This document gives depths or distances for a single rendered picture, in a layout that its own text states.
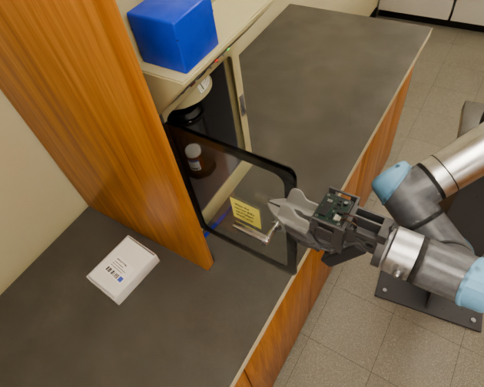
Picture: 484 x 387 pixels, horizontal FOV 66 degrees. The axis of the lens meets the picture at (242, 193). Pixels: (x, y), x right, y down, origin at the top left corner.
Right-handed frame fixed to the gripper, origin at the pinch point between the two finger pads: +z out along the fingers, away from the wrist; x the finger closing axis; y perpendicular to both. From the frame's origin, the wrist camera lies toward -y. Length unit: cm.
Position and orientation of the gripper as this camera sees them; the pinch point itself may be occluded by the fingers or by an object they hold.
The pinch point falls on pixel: (275, 207)
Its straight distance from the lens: 68.3
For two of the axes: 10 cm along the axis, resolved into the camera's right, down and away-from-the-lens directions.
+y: -1.2, -6.1, -7.8
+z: -8.4, -3.5, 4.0
